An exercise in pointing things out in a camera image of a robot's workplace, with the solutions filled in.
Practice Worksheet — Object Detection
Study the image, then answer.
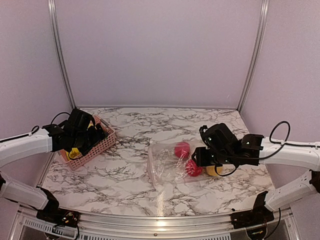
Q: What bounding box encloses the pink plastic basket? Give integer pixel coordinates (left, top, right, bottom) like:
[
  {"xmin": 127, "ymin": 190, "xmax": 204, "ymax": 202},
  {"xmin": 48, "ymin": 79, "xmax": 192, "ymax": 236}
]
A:
[{"xmin": 58, "ymin": 115, "xmax": 116, "ymax": 171}]

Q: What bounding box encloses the front aluminium rail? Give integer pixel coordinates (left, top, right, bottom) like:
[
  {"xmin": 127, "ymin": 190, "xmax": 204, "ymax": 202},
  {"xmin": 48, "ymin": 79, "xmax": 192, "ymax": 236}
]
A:
[{"xmin": 9, "ymin": 197, "xmax": 301, "ymax": 240}]

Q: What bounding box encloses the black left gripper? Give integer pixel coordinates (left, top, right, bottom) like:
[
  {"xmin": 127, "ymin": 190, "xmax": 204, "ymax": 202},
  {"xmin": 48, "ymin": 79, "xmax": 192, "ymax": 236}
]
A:
[{"xmin": 71, "ymin": 122, "xmax": 107, "ymax": 156}]

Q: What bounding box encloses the clear zip top bag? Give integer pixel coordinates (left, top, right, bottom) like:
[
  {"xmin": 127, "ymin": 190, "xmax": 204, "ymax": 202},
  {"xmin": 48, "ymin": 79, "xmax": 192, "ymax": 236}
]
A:
[{"xmin": 147, "ymin": 140, "xmax": 217, "ymax": 188}]

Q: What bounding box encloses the yellow fake lemon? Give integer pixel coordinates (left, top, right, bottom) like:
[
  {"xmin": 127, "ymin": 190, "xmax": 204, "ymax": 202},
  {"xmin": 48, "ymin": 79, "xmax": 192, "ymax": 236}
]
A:
[{"xmin": 205, "ymin": 166, "xmax": 223, "ymax": 177}]

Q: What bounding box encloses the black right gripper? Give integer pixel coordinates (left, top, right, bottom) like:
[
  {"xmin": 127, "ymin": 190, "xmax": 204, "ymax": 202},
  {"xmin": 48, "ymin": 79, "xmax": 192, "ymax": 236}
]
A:
[{"xmin": 191, "ymin": 146, "xmax": 235, "ymax": 167}]

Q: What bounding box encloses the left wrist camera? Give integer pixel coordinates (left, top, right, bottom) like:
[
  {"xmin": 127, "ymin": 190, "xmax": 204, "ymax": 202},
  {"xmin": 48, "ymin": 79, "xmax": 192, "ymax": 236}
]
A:
[{"xmin": 63, "ymin": 108, "xmax": 96, "ymax": 136}]

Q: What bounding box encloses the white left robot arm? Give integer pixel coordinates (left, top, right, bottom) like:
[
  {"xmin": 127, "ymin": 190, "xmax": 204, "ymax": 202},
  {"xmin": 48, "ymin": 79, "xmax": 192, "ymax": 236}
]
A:
[{"xmin": 0, "ymin": 124, "xmax": 106, "ymax": 223}]

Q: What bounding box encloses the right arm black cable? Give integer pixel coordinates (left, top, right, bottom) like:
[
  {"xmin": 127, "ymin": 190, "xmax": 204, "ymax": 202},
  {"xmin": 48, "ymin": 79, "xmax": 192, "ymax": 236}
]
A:
[{"xmin": 202, "ymin": 120, "xmax": 320, "ymax": 177}]

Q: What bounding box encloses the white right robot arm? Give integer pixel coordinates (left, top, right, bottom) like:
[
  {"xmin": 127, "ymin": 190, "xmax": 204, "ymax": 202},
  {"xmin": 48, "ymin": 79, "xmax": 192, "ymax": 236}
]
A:
[{"xmin": 191, "ymin": 134, "xmax": 320, "ymax": 224}]

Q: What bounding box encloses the yellow fake banana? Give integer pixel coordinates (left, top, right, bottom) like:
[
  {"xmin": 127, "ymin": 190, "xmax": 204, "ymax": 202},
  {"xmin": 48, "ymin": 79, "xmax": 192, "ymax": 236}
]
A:
[{"xmin": 65, "ymin": 148, "xmax": 82, "ymax": 161}]

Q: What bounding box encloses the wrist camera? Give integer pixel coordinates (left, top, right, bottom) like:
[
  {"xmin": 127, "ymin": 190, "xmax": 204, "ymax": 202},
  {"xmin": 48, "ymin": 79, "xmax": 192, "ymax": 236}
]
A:
[
  {"xmin": 63, "ymin": 108, "xmax": 96, "ymax": 136},
  {"xmin": 199, "ymin": 123, "xmax": 238, "ymax": 156}
]

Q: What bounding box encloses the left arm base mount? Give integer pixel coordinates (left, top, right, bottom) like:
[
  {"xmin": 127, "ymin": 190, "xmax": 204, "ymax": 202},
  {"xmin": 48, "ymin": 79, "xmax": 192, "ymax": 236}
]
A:
[{"xmin": 36, "ymin": 187, "xmax": 80, "ymax": 228}]

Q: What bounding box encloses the aluminium frame post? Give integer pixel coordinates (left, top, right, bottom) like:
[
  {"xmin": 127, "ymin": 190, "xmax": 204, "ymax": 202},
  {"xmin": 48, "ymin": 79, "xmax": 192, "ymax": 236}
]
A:
[
  {"xmin": 237, "ymin": 0, "xmax": 270, "ymax": 114},
  {"xmin": 47, "ymin": 0, "xmax": 77, "ymax": 109}
]

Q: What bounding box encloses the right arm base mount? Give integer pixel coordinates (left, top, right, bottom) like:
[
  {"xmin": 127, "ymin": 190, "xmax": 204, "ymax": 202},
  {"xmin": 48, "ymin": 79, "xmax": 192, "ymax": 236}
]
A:
[{"xmin": 230, "ymin": 191, "xmax": 275, "ymax": 229}]

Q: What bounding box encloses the left aluminium frame post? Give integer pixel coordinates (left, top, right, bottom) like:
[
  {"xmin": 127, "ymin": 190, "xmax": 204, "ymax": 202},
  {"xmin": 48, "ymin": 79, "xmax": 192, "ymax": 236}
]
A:
[{"xmin": 47, "ymin": 0, "xmax": 77, "ymax": 109}]

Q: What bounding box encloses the right aluminium frame post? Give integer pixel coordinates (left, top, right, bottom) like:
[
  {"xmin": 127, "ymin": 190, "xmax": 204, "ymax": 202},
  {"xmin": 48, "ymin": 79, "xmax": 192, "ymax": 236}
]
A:
[{"xmin": 237, "ymin": 0, "xmax": 270, "ymax": 114}]

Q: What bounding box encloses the red fake dragon fruit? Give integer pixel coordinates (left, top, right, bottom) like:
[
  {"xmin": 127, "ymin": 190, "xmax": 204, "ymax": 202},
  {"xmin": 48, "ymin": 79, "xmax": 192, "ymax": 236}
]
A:
[
  {"xmin": 174, "ymin": 141, "xmax": 191, "ymax": 159},
  {"xmin": 185, "ymin": 159, "xmax": 203, "ymax": 177}
]

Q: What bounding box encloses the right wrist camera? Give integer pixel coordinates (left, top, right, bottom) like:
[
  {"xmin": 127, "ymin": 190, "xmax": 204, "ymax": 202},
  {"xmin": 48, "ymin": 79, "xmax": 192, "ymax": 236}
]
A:
[{"xmin": 199, "ymin": 123, "xmax": 238, "ymax": 156}]

